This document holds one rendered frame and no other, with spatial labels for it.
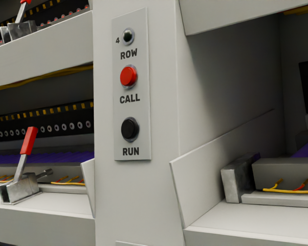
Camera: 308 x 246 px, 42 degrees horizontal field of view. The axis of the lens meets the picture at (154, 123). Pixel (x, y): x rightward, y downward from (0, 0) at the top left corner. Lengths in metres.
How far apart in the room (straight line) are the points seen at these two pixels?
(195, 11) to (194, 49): 0.03
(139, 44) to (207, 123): 0.08
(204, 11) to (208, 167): 0.12
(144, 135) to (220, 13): 0.11
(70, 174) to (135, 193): 0.19
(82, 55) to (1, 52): 0.14
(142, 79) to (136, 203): 0.10
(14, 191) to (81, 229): 0.13
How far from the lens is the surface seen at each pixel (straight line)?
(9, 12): 0.93
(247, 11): 0.29
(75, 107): 0.64
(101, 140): 0.35
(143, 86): 0.32
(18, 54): 0.48
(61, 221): 0.40
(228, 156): 0.34
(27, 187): 0.49
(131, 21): 0.34
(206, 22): 0.31
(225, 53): 0.36
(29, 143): 0.50
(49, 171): 0.52
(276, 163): 0.33
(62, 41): 0.42
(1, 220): 0.50
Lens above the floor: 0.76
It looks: 5 degrees up
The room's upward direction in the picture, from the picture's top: 2 degrees counter-clockwise
